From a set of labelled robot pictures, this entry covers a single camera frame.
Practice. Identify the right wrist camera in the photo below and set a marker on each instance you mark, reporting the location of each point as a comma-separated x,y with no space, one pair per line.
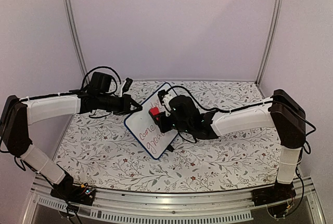
165,97

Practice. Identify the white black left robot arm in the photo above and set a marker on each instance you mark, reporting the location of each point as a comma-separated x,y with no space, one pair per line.
103,92

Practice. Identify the aluminium corner post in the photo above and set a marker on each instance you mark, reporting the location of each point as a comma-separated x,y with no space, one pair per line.
269,41
75,39

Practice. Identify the left aluminium corner post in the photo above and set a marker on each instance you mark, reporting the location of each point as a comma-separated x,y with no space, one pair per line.
75,39

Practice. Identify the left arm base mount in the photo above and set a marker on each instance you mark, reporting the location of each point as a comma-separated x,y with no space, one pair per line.
67,190

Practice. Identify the wire whiteboard stand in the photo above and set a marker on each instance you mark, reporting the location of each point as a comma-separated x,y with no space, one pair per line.
170,148

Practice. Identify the aluminium front rail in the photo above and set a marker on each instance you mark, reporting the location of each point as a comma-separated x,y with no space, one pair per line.
116,206

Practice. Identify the blue framed whiteboard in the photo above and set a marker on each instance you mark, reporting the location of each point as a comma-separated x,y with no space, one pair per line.
145,131

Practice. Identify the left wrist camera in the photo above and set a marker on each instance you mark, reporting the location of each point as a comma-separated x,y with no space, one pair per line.
124,87

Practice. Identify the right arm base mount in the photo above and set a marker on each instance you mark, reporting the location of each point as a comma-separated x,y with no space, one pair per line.
277,192

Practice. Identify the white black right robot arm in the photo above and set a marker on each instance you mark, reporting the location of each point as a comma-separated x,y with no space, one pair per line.
279,111

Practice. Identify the floral patterned table mat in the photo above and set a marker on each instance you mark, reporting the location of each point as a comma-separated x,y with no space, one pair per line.
102,152

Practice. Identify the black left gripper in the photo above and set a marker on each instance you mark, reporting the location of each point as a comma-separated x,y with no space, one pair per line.
126,107

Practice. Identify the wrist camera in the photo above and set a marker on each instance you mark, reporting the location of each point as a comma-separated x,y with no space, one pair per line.
165,97
124,87

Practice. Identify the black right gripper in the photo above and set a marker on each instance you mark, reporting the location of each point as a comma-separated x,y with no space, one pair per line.
161,121

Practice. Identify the red whiteboard eraser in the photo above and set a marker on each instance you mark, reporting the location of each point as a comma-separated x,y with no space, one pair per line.
154,111

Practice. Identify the right aluminium corner post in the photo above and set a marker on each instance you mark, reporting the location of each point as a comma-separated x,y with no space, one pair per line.
269,41

